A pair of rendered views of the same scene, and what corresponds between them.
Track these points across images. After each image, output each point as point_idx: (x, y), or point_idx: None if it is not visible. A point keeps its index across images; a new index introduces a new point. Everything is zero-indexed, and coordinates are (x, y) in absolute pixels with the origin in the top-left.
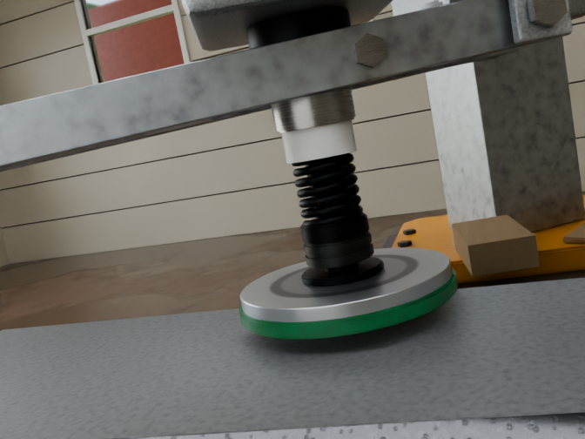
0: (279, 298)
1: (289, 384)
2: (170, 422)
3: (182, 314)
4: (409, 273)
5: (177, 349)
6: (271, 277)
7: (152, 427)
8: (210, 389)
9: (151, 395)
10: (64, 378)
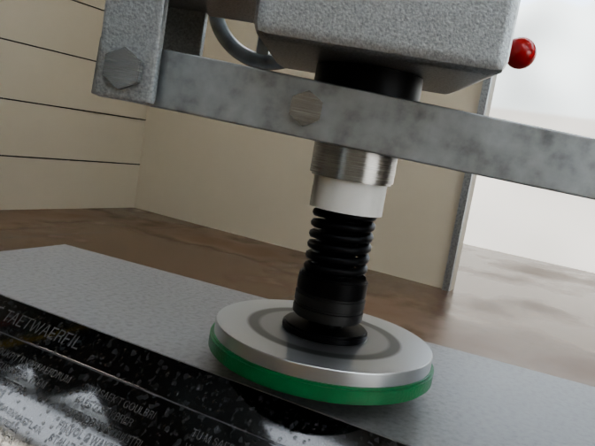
0: (390, 330)
1: None
2: (455, 354)
3: None
4: (273, 307)
5: (503, 417)
6: (402, 362)
7: (466, 355)
8: (438, 363)
9: (486, 376)
10: None
